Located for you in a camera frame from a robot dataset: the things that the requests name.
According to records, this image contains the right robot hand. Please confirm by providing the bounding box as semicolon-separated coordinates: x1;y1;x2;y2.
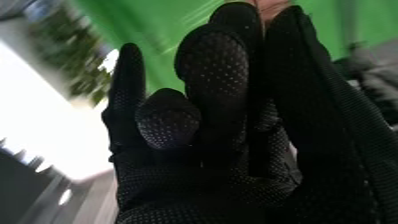
100;1;398;224

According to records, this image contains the person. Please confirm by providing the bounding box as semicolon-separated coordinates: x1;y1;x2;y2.
258;0;293;25

